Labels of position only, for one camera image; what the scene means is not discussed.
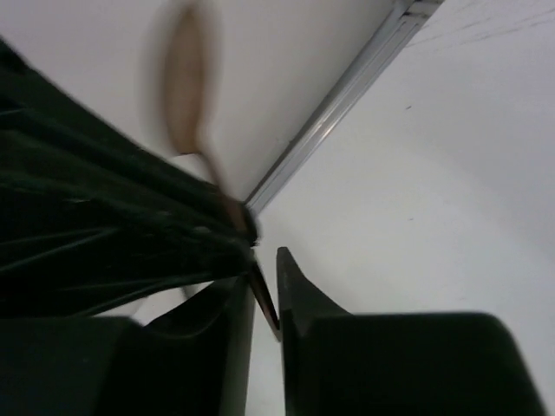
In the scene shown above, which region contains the white ceramic spoon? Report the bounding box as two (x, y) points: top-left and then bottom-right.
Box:
(142, 0), (281, 343)

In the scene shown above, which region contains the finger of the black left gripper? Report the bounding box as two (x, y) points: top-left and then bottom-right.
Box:
(1, 44), (258, 318)

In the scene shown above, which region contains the aluminium rail frame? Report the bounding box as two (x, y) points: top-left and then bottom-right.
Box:
(246, 0), (442, 215)

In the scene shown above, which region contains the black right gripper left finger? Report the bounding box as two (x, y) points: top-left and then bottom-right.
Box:
(1, 277), (254, 415)

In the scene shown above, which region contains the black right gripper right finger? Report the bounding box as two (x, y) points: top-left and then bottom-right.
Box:
(276, 247), (545, 415)

